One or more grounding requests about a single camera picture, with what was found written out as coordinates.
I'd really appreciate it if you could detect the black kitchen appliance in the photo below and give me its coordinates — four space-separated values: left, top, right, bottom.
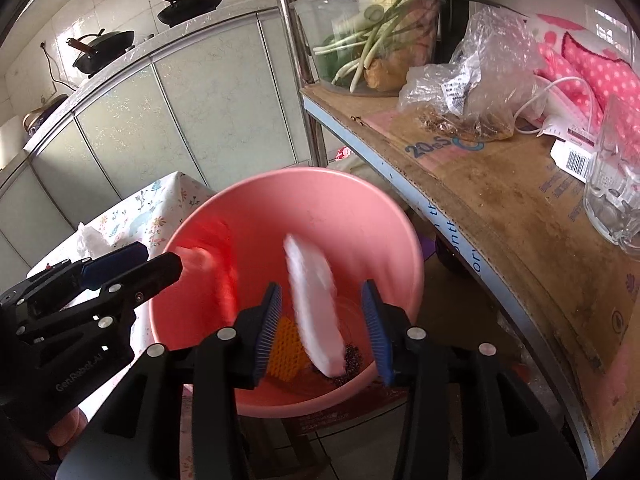
437 0 483 58

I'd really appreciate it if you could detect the black frying pan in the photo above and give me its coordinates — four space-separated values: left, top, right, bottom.
141 0 226 28

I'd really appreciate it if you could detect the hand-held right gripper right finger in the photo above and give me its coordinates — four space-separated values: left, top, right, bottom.
361 280 586 480

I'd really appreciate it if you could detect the clear plastic vegetable container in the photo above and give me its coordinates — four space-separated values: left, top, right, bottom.
291 0 446 96

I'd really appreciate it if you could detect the black power cable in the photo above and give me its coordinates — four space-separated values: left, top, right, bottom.
40 42 76 92

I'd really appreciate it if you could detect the dark steel wool scrubber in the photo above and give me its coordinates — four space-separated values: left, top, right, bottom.
310 342 362 386

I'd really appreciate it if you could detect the grey kitchen counter cabinet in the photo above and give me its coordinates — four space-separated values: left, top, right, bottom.
0 0 321 281

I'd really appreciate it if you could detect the floral bear print tablecloth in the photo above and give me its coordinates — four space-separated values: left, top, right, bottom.
27 171 216 480

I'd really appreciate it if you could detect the red snack packet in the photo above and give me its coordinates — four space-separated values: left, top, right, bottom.
175 217 240 321

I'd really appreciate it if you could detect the round electric cooker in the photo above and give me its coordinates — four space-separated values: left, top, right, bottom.
22 94 68 137

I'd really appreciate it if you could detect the metal storage rack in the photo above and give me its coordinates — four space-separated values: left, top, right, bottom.
269 0 640 480

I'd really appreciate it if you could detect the pink plastic basin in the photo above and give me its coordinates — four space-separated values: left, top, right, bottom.
149 167 426 418

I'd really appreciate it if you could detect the clear glass mug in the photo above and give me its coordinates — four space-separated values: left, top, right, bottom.
582 92 640 253

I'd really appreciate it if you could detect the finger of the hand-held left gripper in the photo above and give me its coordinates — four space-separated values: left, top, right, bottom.
15 252 183 347
0 241 150 312

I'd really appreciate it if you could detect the person's left hand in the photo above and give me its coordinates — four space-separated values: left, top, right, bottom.
29 406 89 464

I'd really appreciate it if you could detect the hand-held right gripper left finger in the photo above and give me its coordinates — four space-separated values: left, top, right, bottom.
57 281 283 480

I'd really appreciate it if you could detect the clear tub with vegetables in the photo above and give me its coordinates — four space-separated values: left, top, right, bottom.
312 0 503 93

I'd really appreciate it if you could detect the white plastic tube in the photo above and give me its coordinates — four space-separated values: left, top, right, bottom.
283 232 346 377

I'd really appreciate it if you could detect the yellow foam fruit net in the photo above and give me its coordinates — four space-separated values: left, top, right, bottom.
266 316 307 378

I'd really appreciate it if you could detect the white cable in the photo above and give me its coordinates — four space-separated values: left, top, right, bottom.
512 76 601 136

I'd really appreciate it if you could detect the ginger root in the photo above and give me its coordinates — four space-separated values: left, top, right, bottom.
364 57 416 92

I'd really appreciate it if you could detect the cardboard shelf liner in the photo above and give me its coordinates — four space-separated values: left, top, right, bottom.
300 82 640 466

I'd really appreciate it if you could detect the green pepper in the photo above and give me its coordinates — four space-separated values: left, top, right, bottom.
325 35 358 83

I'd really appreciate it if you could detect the white barcode packet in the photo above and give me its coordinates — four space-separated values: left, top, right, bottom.
540 115 601 181

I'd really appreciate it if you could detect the pink polka dot cloth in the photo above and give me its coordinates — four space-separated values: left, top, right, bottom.
532 12 636 121

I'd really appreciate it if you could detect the black wok with lid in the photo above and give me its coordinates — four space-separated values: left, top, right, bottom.
67 30 136 78

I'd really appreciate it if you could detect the clear plastic bag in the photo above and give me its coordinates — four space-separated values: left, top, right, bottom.
397 7 543 143

